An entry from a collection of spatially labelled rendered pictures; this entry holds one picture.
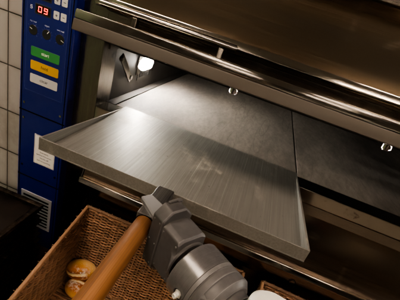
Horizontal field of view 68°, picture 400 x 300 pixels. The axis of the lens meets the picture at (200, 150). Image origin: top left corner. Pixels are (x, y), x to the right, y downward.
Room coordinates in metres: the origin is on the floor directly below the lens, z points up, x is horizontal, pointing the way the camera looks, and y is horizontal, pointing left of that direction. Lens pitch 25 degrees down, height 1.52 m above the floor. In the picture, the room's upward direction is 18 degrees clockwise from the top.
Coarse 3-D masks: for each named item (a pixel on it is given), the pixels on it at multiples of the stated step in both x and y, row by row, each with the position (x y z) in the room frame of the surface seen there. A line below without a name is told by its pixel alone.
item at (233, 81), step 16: (96, 32) 0.63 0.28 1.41; (112, 32) 0.63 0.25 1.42; (128, 48) 0.62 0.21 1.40; (144, 48) 0.62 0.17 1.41; (160, 48) 0.61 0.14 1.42; (176, 64) 0.60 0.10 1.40; (192, 64) 0.60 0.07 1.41; (224, 80) 0.59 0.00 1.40; (240, 80) 0.59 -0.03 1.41; (272, 96) 0.58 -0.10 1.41; (288, 96) 0.58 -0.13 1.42; (304, 112) 0.57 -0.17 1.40; (320, 112) 0.57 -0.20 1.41; (336, 112) 0.56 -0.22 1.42; (352, 128) 0.56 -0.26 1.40; (368, 128) 0.55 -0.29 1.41
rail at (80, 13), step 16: (80, 16) 0.64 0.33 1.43; (96, 16) 0.64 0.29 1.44; (128, 32) 0.62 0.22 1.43; (144, 32) 0.62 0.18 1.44; (176, 48) 0.61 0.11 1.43; (208, 64) 0.60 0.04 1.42; (224, 64) 0.60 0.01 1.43; (256, 80) 0.59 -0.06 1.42; (272, 80) 0.59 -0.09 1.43; (304, 96) 0.57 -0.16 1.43; (320, 96) 0.57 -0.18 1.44; (352, 112) 0.56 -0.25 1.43; (368, 112) 0.56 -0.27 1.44; (384, 128) 0.56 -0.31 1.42
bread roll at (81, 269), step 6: (72, 264) 0.65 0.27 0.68; (78, 264) 0.65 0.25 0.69; (84, 264) 0.66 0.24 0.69; (90, 264) 0.66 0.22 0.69; (66, 270) 0.64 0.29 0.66; (72, 270) 0.63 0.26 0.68; (78, 270) 0.63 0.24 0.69; (84, 270) 0.64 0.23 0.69; (90, 270) 0.65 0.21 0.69; (72, 276) 0.63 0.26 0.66; (78, 276) 0.63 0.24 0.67; (84, 276) 0.63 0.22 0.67
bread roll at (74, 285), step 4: (68, 280) 0.63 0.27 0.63; (72, 280) 0.63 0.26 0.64; (76, 280) 0.63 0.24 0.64; (80, 280) 0.63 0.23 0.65; (84, 280) 0.64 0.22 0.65; (68, 284) 0.62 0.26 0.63; (72, 284) 0.62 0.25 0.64; (76, 284) 0.62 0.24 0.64; (80, 284) 0.62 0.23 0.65; (68, 288) 0.61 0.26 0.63; (72, 288) 0.61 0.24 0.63; (76, 288) 0.61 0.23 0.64; (68, 292) 0.60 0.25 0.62; (72, 292) 0.60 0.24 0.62; (76, 292) 0.60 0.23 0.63; (72, 296) 0.60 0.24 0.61
